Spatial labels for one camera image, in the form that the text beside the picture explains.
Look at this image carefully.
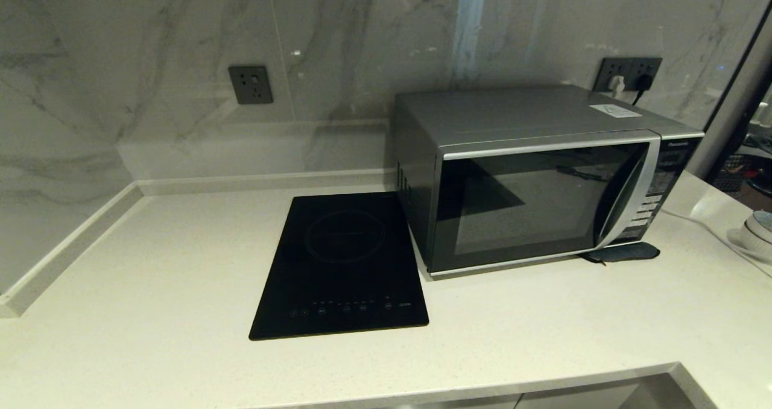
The silver microwave oven body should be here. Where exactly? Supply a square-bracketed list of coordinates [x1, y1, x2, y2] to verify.
[393, 85, 706, 277]

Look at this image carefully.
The white sheet of paper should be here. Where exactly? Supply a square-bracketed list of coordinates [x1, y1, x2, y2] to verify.
[589, 104, 643, 119]

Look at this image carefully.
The black induction cooktop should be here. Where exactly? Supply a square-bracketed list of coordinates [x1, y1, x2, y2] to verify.
[248, 192, 430, 341]

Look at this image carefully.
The black flat pad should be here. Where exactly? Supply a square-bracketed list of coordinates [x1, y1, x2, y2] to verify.
[579, 242, 662, 264]

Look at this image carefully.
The black power plug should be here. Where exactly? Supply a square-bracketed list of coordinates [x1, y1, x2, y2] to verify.
[631, 73, 654, 106]

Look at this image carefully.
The white ceramic bowl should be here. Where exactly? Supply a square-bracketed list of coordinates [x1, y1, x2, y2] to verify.
[742, 210, 772, 248]

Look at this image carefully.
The single grey wall socket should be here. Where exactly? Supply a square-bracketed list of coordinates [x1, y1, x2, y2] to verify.
[228, 65, 274, 105]

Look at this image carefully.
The double grey wall socket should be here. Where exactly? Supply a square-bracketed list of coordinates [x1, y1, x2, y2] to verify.
[593, 57, 663, 93]

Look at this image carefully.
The white power cable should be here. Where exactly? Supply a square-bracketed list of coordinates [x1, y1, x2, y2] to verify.
[660, 209, 755, 259]

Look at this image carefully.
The black wire basket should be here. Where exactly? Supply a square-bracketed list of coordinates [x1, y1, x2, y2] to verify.
[713, 154, 755, 194]

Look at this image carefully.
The dark metal door frame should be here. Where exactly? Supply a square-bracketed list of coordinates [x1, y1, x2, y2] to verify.
[688, 2, 772, 180]

